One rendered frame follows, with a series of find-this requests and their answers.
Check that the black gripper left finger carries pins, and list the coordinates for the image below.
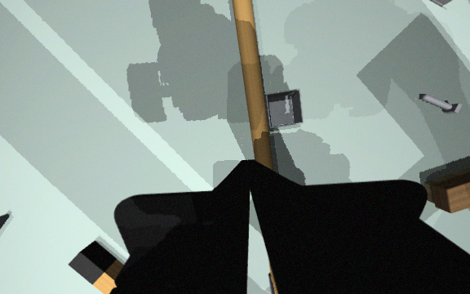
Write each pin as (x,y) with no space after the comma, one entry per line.
(221,215)

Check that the brown wooden block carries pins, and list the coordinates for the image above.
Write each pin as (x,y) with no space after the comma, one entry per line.
(450,193)

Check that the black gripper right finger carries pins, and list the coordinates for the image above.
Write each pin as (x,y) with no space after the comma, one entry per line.
(288,214)

